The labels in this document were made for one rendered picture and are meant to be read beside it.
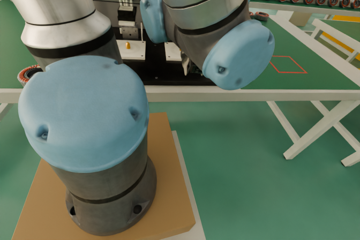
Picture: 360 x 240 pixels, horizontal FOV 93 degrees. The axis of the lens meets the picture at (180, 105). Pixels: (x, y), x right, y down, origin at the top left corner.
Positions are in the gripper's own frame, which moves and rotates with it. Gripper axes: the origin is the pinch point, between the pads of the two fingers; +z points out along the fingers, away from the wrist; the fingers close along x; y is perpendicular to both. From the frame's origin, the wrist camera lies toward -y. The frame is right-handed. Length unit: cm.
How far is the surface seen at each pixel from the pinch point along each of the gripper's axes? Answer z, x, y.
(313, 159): 72, 114, 43
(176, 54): 14.2, -2.7, -12.6
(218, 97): 8.3, 12.7, 9.3
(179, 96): 8.1, -3.4, 9.2
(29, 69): 7, -55, 0
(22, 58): 16, -65, -9
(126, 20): 9.7, -24.3, -24.9
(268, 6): 76, 106, -109
